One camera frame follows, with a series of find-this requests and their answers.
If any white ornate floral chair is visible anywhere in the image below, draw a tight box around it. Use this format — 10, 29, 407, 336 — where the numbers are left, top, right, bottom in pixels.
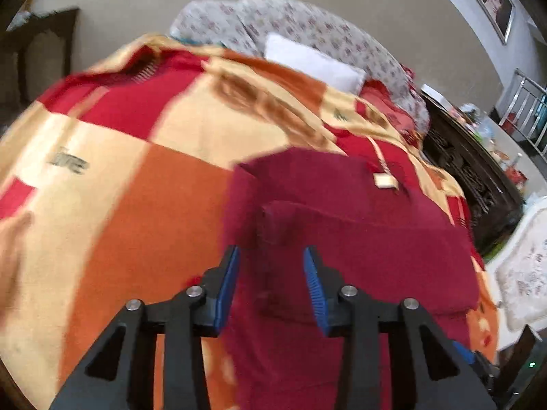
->
486, 197, 547, 352

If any dark carved wooden cabinet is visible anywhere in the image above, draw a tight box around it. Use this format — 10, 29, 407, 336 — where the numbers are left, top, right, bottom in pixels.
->
423, 95, 523, 256

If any white pillow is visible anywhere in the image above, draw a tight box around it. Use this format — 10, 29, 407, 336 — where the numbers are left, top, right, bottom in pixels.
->
264, 32, 367, 95

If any dark red knit sweater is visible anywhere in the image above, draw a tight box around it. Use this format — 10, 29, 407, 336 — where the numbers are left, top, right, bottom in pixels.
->
224, 148, 478, 409

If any clutter on cabinet top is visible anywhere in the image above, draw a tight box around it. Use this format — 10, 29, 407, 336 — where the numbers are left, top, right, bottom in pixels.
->
420, 83, 530, 196

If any red embroidered pillow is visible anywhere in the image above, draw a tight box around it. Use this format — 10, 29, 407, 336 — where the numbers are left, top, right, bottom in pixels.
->
360, 80, 422, 145

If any metal drying rack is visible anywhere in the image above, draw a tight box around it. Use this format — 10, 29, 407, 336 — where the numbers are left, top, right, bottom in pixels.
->
499, 69, 546, 163

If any grey floral quilt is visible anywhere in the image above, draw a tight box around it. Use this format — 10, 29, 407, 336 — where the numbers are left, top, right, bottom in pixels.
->
169, 0, 430, 133

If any red orange cream blanket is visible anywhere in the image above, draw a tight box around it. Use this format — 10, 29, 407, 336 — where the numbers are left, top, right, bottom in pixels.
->
1, 35, 499, 409

